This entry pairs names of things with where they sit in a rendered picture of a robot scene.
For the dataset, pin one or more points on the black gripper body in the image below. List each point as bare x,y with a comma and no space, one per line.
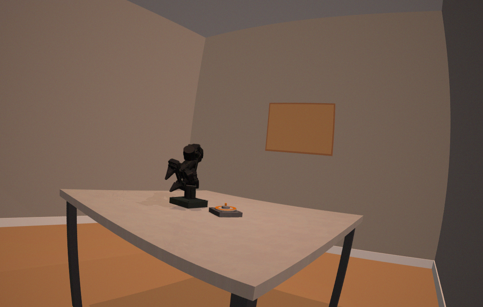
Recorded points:
179,174

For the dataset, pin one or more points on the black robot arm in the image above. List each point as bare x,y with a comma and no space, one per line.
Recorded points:
193,154

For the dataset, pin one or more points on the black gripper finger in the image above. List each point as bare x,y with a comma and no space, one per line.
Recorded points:
176,186
170,171

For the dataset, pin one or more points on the orange round plate with holes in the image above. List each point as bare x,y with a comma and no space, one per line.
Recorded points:
219,208

